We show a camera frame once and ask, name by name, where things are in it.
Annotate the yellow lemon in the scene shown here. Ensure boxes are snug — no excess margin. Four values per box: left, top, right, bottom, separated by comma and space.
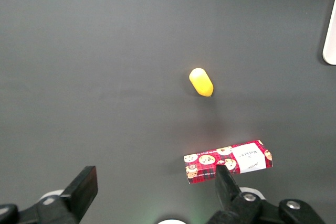
188, 67, 214, 98

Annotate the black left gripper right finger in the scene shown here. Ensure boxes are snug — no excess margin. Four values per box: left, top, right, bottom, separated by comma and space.
206, 164, 266, 224

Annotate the red cookie box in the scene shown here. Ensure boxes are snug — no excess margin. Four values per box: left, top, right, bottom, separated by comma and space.
183, 140, 275, 185

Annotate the white rectangular tray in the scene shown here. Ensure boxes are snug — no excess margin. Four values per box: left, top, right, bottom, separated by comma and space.
322, 0, 336, 66

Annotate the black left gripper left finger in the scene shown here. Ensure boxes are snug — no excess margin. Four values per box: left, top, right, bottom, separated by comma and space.
38, 165, 99, 224

